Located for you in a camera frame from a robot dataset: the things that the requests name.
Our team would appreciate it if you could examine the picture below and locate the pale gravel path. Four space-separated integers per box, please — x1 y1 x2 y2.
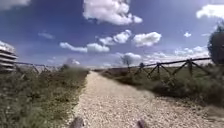
68 70 224 128

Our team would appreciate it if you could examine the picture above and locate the wooden rail fence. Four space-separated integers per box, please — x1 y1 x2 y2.
13 61 59 75

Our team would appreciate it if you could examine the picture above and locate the distant bare tree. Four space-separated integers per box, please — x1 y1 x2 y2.
120 54 134 69

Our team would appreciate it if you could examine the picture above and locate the dark leafy tree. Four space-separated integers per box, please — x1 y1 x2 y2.
207 21 224 66

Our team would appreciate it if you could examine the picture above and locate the grass verge with weeds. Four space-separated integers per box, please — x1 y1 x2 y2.
0 64 90 128

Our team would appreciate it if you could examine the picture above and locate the pale multi-storey building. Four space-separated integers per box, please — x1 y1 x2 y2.
0 40 18 72

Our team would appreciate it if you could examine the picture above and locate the grass verge with dry leaves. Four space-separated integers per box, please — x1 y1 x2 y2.
94 64 224 118

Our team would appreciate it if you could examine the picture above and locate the wooden cross-braced fence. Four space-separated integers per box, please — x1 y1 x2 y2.
106 57 214 79

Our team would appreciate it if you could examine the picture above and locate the robot's own part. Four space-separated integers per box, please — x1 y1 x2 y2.
136 119 148 128
69 116 85 128

